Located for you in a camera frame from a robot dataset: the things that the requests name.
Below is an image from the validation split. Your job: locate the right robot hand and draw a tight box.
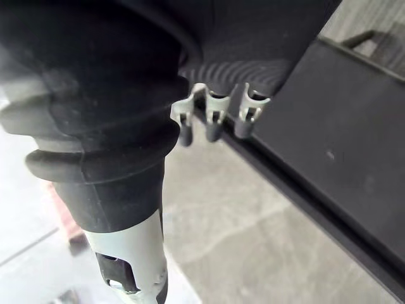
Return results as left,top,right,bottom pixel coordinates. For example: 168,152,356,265
0,0,344,304

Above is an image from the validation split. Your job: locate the reddish brown wooden block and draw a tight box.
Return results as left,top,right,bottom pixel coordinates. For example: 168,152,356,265
46,182,87,256

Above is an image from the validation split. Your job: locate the dark cabinet front panel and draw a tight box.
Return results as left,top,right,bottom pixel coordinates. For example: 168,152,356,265
221,35,405,288

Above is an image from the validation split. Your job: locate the black bar handle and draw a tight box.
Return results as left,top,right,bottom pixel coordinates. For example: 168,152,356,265
340,29,405,60

